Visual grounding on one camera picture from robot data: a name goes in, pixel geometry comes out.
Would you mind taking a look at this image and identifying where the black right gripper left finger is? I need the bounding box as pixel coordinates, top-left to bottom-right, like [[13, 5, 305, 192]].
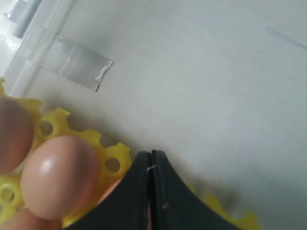
[[66, 151, 151, 230]]

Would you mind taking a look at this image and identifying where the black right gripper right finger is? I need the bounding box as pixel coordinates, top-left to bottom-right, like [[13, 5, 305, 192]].
[[150, 150, 238, 230]]

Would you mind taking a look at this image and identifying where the brown egg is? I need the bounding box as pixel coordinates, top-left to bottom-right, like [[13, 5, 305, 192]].
[[21, 136, 100, 220], [0, 210, 61, 230], [97, 178, 122, 205], [0, 96, 34, 175]]

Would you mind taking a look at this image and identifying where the yellow plastic egg tray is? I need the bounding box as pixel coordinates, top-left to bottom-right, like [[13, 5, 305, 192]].
[[0, 78, 261, 230]]

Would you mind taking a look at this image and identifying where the clear tape strip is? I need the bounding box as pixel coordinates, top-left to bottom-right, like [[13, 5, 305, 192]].
[[40, 34, 114, 92]]

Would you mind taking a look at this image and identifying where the clear plastic egg bin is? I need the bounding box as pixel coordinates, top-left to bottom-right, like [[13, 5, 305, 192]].
[[0, 0, 75, 98]]

